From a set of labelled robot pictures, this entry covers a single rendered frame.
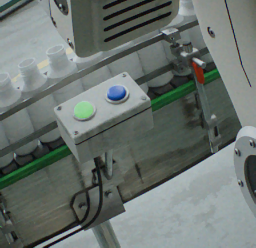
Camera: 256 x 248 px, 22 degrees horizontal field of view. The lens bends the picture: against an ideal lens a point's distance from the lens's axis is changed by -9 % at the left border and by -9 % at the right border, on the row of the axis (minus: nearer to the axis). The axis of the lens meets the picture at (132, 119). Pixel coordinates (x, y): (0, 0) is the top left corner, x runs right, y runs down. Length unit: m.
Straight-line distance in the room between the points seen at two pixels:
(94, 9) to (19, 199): 0.88
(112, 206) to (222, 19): 0.82
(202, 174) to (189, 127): 1.42
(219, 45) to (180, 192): 2.12
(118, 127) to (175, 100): 0.24
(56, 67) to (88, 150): 0.19
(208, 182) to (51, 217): 1.48
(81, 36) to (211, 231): 2.06
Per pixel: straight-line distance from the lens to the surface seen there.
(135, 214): 2.70
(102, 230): 1.45
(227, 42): 0.63
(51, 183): 1.31
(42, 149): 1.30
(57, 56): 1.25
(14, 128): 1.26
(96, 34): 0.47
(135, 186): 1.39
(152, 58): 1.33
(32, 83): 1.25
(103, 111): 1.13
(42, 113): 1.27
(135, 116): 1.14
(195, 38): 1.38
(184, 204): 2.67
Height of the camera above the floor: 1.65
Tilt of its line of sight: 30 degrees down
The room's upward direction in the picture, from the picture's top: 18 degrees counter-clockwise
